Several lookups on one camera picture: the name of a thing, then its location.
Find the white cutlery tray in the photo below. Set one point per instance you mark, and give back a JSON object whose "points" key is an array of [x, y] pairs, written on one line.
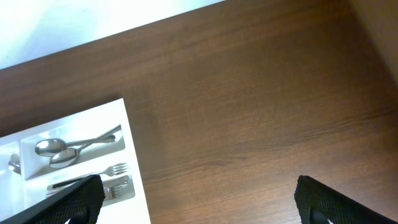
{"points": [[19, 192]]}

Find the steel fork horizontal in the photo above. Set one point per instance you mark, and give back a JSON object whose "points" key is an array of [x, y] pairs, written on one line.
{"points": [[110, 171]]}

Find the steel fork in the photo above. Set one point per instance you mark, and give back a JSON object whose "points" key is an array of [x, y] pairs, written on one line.
{"points": [[114, 192]]}

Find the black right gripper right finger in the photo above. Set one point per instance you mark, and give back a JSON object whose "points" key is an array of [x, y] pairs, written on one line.
{"points": [[318, 203]]}

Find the steel fork slanted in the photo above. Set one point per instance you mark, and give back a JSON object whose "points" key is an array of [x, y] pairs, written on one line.
{"points": [[108, 183]]}

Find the small steel teaspoon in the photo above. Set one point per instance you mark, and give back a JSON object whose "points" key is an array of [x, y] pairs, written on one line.
{"points": [[15, 164]]}

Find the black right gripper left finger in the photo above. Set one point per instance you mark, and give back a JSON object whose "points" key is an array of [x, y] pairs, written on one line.
{"points": [[79, 203]]}

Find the steel tablespoon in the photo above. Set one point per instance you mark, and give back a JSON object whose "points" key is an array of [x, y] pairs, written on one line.
{"points": [[51, 147], [69, 155]]}

